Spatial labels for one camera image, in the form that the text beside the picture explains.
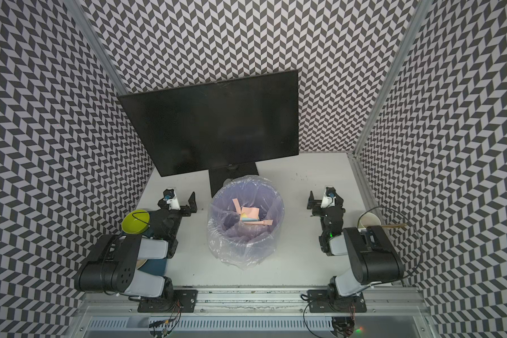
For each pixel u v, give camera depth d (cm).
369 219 94
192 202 86
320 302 74
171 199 75
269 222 75
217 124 166
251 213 83
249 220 83
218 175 109
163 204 80
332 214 70
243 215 81
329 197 77
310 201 83
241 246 60
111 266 45
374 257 46
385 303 77
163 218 68
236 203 79
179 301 72
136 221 93
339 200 82
